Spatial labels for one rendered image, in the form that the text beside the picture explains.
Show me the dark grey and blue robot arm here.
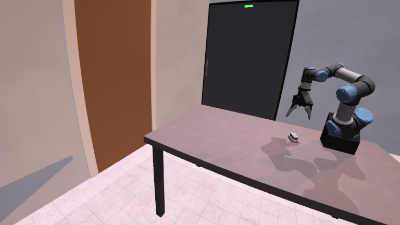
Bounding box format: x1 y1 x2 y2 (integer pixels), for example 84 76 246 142
299 63 375 140

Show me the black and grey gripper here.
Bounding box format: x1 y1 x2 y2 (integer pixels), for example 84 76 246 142
286 87 312 120

